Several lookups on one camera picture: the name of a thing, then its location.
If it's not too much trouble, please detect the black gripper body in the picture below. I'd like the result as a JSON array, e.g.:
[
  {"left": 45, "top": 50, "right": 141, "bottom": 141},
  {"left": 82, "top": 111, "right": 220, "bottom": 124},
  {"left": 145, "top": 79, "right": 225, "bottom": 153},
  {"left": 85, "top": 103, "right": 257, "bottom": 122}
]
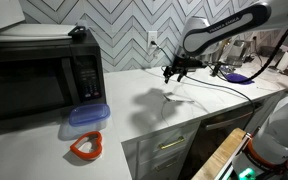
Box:
[{"left": 169, "top": 56, "right": 208, "bottom": 75}]

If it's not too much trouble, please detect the silver utensil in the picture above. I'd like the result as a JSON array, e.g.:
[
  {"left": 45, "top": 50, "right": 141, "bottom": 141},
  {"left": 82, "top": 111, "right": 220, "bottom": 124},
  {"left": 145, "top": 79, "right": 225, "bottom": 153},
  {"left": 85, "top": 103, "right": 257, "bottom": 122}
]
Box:
[{"left": 162, "top": 93, "right": 196, "bottom": 105}]

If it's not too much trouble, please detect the glass coffee carafe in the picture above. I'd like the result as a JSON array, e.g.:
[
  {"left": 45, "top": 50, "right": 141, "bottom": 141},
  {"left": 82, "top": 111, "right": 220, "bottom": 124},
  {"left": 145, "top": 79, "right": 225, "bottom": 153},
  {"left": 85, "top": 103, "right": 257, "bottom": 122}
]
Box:
[{"left": 212, "top": 61, "right": 232, "bottom": 78}]

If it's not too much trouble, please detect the steel utensil holder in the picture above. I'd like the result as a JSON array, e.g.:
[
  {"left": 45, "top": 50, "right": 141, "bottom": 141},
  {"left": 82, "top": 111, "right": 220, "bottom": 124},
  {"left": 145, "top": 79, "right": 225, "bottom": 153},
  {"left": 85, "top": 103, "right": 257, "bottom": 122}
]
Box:
[{"left": 226, "top": 39, "right": 252, "bottom": 66}]

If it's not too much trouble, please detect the white drawer cabinet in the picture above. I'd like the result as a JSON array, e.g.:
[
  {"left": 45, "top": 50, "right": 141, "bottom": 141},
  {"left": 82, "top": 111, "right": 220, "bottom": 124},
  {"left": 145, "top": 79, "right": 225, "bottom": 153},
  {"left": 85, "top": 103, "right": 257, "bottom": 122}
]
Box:
[{"left": 121, "top": 119, "right": 202, "bottom": 180}]

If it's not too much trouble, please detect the clear container with blue lid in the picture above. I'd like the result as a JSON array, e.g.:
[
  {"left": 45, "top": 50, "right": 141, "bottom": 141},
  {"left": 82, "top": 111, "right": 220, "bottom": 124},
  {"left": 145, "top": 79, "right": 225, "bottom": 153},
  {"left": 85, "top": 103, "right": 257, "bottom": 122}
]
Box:
[{"left": 57, "top": 102, "right": 112, "bottom": 141}]

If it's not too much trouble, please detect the white paper towel roll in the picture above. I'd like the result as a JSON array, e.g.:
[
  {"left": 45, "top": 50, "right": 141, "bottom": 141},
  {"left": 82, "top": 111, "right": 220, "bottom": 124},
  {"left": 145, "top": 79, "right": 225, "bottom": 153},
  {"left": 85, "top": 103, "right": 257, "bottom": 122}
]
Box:
[{"left": 277, "top": 50, "right": 288, "bottom": 72}]

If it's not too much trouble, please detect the red heart cookie cutter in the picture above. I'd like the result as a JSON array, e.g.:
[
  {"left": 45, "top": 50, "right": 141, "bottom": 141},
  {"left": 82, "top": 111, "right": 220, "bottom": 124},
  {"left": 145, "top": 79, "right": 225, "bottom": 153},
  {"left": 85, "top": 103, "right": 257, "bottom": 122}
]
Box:
[{"left": 69, "top": 130, "right": 104, "bottom": 161}]

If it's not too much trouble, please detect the black microwave oven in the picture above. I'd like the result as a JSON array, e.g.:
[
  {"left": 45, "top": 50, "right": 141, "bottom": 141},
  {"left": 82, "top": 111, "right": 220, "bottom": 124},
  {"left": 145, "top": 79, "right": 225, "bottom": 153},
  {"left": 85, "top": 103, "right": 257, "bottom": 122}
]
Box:
[{"left": 0, "top": 29, "right": 107, "bottom": 123}]

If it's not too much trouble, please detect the white flat board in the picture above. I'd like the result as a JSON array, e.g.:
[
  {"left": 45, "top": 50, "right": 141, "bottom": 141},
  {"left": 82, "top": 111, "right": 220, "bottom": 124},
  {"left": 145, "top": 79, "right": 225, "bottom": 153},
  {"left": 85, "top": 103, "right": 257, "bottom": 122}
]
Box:
[{"left": 0, "top": 22, "right": 77, "bottom": 43}]

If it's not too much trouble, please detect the black appliance power cable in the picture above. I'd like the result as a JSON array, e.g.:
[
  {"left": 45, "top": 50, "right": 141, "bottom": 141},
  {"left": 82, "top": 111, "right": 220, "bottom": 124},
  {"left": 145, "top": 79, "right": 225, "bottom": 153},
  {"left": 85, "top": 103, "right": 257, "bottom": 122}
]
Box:
[{"left": 150, "top": 40, "right": 178, "bottom": 66}]

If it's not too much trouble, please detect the white wall outlet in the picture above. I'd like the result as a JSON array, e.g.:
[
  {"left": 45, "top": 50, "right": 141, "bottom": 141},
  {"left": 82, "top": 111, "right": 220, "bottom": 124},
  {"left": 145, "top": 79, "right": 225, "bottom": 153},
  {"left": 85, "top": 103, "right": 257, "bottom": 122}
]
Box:
[
  {"left": 146, "top": 30, "right": 159, "bottom": 51},
  {"left": 252, "top": 30, "right": 261, "bottom": 43}
]

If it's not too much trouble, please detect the thin black camera cable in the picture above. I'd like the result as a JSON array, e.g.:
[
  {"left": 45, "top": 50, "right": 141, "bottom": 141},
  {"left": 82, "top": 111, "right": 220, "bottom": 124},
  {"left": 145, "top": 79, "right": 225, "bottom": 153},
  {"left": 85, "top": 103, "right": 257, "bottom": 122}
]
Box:
[{"left": 184, "top": 74, "right": 256, "bottom": 132}]

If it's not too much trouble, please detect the gold drawer handle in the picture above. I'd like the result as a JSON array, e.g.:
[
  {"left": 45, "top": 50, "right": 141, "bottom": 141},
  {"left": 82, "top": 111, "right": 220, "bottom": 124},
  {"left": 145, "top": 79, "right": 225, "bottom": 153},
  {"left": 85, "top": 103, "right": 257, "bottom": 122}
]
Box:
[
  {"left": 158, "top": 135, "right": 187, "bottom": 151},
  {"left": 153, "top": 156, "right": 181, "bottom": 173}
]

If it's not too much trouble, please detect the dark dishwasher with steel handle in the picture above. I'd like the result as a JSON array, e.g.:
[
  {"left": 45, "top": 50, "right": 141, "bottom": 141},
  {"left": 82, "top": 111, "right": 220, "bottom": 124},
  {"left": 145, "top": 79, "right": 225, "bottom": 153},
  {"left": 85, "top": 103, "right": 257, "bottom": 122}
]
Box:
[{"left": 178, "top": 93, "right": 287, "bottom": 180}]

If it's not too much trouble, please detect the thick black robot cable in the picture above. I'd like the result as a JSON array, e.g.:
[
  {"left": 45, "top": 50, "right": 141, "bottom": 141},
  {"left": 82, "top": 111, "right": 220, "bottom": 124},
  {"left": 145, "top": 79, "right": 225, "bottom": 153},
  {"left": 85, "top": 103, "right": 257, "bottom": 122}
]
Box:
[{"left": 207, "top": 23, "right": 288, "bottom": 84}]

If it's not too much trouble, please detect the small black bracket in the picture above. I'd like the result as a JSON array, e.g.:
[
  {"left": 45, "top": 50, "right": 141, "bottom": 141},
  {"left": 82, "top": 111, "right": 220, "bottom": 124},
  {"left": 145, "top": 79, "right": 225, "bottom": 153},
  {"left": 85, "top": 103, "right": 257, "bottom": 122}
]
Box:
[{"left": 67, "top": 25, "right": 88, "bottom": 39}]

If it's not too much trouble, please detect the white wall cabinet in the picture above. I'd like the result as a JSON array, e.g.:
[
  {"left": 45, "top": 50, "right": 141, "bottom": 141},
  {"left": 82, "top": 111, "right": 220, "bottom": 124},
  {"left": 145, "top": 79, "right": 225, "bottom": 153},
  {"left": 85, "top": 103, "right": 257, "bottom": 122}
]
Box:
[{"left": 0, "top": 0, "right": 26, "bottom": 36}]

